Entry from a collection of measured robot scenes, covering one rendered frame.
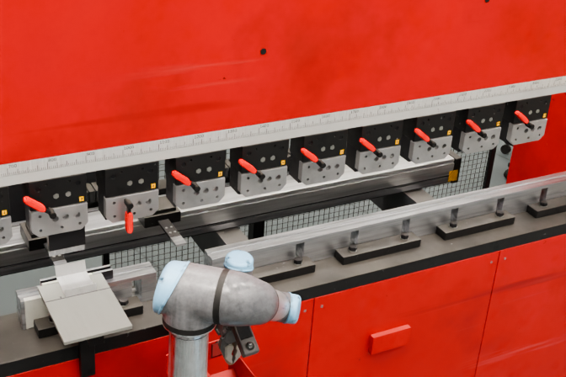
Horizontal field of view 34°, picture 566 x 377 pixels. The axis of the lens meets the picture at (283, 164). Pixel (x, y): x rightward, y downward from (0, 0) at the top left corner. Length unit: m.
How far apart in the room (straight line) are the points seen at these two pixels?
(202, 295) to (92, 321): 0.64
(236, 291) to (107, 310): 0.70
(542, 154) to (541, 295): 0.76
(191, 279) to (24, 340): 0.85
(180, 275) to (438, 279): 1.41
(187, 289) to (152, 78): 0.71
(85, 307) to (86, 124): 0.49
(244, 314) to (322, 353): 1.16
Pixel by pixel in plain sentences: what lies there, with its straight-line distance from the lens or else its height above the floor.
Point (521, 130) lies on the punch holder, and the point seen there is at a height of 1.22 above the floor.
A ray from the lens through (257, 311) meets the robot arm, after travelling 1.93.
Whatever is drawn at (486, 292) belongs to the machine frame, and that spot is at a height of 0.66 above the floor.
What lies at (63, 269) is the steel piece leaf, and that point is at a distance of 2.67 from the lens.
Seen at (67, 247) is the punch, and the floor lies 1.10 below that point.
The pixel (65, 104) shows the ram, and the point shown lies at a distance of 2.38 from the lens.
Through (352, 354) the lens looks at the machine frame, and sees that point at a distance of 3.14.
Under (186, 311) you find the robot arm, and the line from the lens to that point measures 1.94.
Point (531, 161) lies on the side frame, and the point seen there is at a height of 0.75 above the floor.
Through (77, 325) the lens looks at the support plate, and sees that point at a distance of 2.49.
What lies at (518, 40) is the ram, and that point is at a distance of 3.06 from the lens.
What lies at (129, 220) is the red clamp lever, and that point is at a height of 1.19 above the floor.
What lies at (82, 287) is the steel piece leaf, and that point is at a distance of 2.60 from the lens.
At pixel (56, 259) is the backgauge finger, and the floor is 1.01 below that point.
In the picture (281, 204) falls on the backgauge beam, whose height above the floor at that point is 0.94.
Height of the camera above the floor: 2.50
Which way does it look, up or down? 27 degrees down
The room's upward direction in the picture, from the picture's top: 4 degrees clockwise
